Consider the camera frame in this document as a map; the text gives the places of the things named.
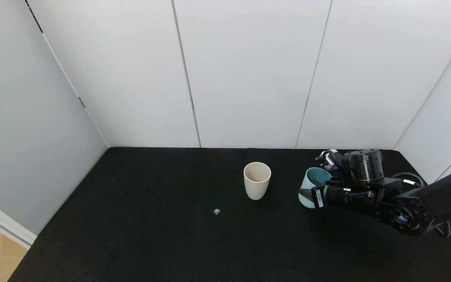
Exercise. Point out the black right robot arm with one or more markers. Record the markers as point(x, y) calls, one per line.
point(444, 196)

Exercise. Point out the beige plastic cup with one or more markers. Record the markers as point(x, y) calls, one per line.
point(256, 190)

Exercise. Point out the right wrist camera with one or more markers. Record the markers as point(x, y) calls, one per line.
point(329, 159)

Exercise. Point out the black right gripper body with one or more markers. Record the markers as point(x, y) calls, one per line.
point(318, 198)

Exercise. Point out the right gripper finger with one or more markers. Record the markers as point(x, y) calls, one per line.
point(307, 194)
point(337, 182)

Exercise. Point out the black panel hinge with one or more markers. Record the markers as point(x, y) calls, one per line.
point(81, 102)

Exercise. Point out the black tablecloth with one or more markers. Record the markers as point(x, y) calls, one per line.
point(151, 235)

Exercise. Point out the teal plastic cup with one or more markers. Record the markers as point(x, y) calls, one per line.
point(307, 182)

